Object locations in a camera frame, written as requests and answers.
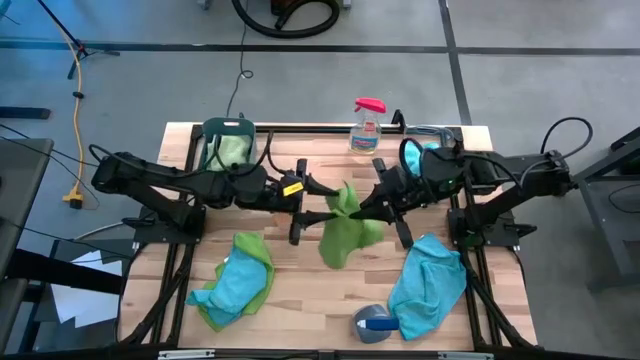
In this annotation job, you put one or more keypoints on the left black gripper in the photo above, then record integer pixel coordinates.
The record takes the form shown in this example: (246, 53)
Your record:
(282, 202)

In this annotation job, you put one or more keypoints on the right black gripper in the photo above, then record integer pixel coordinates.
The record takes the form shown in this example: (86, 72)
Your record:
(402, 190)

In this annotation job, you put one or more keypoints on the pale green microfiber towel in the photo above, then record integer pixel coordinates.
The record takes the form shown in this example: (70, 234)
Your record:
(230, 150)

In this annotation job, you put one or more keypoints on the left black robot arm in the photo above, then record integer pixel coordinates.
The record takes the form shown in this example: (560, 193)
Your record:
(165, 180)

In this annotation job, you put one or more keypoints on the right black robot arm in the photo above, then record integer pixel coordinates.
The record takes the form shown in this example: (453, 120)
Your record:
(515, 175)

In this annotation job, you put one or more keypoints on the Windex bottle red trigger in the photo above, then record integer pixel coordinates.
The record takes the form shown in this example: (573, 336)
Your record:
(365, 137)

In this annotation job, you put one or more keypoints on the clear plastic basket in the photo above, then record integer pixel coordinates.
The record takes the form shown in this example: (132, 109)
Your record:
(442, 135)

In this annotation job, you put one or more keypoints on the dark green plastic basket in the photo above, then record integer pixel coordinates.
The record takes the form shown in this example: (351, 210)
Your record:
(227, 127)

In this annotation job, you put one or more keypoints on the gray metal stand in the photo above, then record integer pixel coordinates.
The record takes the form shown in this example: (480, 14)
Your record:
(615, 225)

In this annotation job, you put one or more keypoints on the white paper sheets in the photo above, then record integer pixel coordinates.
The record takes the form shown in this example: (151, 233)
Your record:
(75, 305)

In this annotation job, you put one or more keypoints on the black tripod stand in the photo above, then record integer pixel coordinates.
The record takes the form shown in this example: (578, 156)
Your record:
(82, 51)

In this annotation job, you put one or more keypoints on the gray desk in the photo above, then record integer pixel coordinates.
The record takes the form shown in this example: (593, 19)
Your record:
(20, 175)

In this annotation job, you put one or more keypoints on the black aluminium table frame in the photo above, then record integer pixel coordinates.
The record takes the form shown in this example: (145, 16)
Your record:
(310, 129)

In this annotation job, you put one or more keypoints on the small black bracket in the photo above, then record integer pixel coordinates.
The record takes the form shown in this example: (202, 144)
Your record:
(397, 119)

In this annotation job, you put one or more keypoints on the silver metal bracket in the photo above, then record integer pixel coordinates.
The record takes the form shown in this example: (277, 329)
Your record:
(185, 354)
(465, 356)

